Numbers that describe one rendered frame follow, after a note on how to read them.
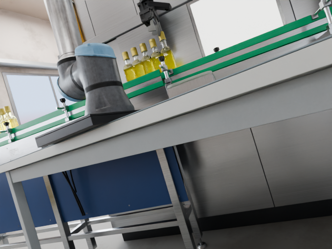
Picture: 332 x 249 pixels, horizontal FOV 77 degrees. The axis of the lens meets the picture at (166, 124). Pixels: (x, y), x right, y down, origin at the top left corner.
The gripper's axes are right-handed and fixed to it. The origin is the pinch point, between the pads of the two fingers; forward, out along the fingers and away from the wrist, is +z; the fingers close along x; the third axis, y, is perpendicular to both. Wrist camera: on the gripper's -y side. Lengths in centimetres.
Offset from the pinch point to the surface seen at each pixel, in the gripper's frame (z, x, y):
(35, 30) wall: -198, -212, 270
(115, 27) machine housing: -22.1, -13.5, 29.2
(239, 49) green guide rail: 23.4, 4.5, -33.6
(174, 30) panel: -4.1, -12.1, -5.5
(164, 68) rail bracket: 21.8, 16.0, -0.2
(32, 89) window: -83, -176, 279
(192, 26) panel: -1.8, -12.0, -15.8
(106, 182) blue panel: 66, 12, 50
